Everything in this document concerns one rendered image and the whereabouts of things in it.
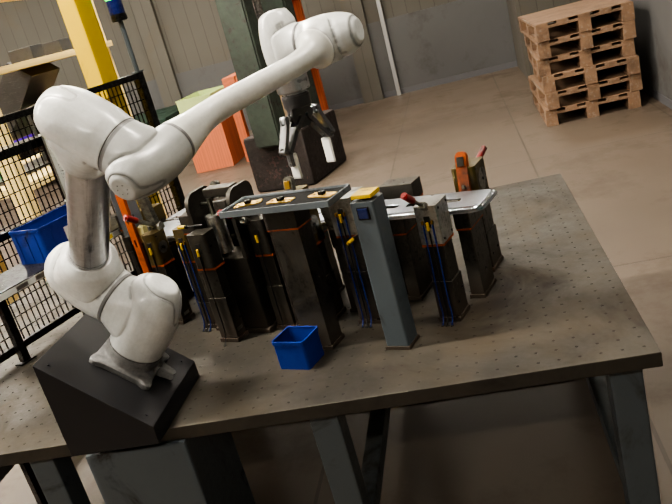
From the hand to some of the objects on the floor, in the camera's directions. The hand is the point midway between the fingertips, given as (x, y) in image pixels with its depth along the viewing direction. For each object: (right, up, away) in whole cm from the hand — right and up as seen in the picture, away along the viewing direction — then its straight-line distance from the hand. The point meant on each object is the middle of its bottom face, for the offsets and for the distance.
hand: (314, 165), depth 204 cm
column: (-31, -132, +36) cm, 140 cm away
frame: (-13, -106, +95) cm, 143 cm away
